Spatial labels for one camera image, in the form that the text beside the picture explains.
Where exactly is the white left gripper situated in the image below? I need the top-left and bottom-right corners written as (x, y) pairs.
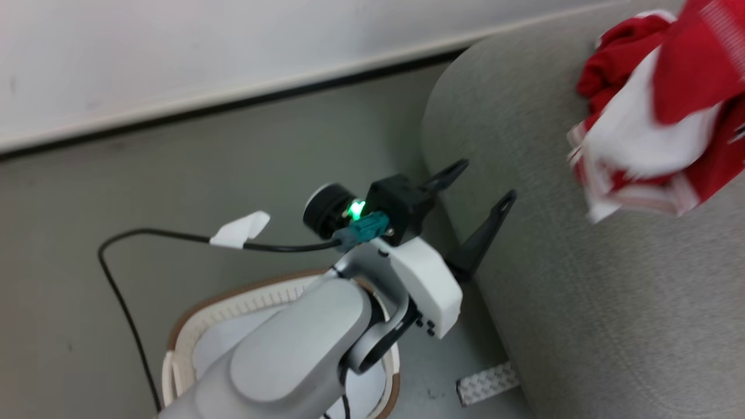
top-left (378, 159), bottom-right (518, 340)

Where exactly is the red and white clothing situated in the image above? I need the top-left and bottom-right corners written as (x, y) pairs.
top-left (567, 0), bottom-right (745, 225)

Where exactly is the white perforated laundry basket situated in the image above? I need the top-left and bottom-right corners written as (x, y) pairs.
top-left (162, 269), bottom-right (401, 419)

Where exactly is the grey fabric sofa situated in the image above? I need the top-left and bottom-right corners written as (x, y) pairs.
top-left (420, 0), bottom-right (745, 419)

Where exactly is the white patterned tape strip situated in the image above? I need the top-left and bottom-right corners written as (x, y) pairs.
top-left (456, 361), bottom-right (521, 407)

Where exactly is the teal cable connector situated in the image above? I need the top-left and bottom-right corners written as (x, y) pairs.
top-left (333, 211), bottom-right (389, 253)

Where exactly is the white paper cable tag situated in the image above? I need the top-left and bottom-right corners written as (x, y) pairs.
top-left (209, 210), bottom-right (272, 250)

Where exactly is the dark wall baseboard strip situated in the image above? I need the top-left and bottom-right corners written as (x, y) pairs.
top-left (0, 49), bottom-right (472, 162)

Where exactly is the thin black cable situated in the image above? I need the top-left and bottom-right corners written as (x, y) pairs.
top-left (97, 228), bottom-right (345, 415)

